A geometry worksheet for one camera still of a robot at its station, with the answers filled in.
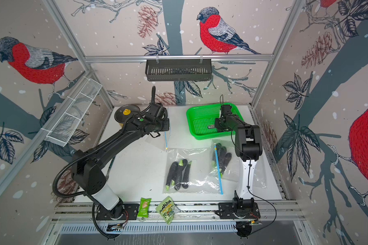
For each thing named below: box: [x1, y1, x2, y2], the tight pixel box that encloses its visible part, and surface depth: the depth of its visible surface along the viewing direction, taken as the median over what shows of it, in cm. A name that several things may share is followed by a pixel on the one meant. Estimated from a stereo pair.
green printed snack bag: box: [155, 195, 181, 225], surface depth 75 cm
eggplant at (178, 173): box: [165, 158, 193, 191], surface depth 85 cm
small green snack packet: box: [136, 197, 152, 218], surface depth 76 cm
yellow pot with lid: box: [113, 104, 141, 129], surface depth 106 cm
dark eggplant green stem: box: [212, 142, 233, 178], surface depth 89 cm
